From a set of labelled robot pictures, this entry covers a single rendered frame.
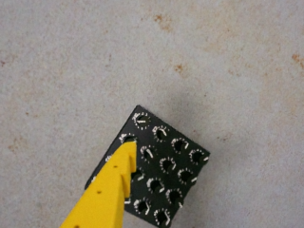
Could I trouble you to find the black knob box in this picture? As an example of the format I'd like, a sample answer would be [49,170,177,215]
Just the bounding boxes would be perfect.
[84,104,211,228]

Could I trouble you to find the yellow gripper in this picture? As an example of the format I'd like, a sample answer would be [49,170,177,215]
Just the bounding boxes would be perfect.
[60,142,136,228]

